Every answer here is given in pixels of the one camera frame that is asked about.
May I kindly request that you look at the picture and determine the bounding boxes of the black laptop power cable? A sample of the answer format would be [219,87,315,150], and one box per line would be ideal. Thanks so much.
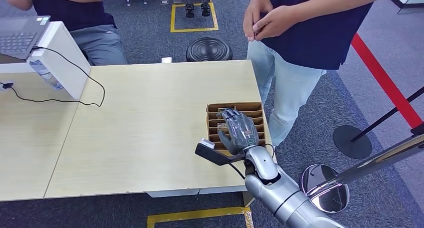
[0,46,106,108]

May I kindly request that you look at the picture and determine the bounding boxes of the white cabinet with dark base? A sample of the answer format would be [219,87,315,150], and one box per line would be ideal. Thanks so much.
[387,0,424,16]

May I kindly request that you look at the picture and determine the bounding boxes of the seated person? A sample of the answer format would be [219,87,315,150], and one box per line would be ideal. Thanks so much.
[0,0,128,67]

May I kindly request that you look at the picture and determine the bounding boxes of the chrome barrier stanchion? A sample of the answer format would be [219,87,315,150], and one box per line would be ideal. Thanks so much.
[299,123,424,214]

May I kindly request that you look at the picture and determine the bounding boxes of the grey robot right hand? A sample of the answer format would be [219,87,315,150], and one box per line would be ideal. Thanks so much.
[216,108,260,156]

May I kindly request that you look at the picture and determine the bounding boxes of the standing person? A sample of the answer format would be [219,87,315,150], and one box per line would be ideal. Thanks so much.
[242,0,413,147]

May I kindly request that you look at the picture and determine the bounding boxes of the brown cardboard slotted card holder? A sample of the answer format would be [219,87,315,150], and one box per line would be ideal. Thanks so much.
[205,102,268,157]

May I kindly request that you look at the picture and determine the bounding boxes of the white laptop stand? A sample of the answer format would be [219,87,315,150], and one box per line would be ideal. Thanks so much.
[0,21,92,101]

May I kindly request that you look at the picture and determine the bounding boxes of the clear plastic water bottle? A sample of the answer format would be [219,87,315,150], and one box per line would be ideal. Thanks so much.
[29,60,64,90]

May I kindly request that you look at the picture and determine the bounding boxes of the wrist camera box with bracket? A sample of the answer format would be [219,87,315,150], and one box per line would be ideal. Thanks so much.
[194,138,248,166]

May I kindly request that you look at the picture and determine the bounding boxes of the white table underframe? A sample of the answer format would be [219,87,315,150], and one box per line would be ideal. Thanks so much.
[146,185,256,208]

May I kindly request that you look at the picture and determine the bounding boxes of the black barrier stanchion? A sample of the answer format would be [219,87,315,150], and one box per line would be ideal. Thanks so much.
[332,86,424,160]

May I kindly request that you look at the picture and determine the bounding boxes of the red barrier belt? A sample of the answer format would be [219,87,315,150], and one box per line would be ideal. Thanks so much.
[350,32,424,129]

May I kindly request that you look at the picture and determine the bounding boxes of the grey laptop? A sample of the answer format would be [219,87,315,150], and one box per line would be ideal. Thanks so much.
[0,16,52,61]

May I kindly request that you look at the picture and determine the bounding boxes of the standing person's right hand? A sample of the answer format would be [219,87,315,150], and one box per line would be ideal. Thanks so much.
[242,0,275,42]

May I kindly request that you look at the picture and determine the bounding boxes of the yellow floor tape square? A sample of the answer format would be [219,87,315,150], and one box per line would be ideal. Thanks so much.
[146,206,255,228]
[169,2,220,34]

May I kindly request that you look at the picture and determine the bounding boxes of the standing person's left hand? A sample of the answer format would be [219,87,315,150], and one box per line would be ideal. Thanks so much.
[252,5,300,42]

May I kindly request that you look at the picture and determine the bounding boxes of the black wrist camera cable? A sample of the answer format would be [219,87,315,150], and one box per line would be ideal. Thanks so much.
[227,142,276,180]

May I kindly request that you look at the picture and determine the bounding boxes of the black round stool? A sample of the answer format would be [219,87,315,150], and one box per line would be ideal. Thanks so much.
[185,37,234,63]

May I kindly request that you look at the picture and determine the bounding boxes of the black machine foot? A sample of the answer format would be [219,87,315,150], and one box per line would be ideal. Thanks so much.
[200,0,212,18]
[184,0,196,19]

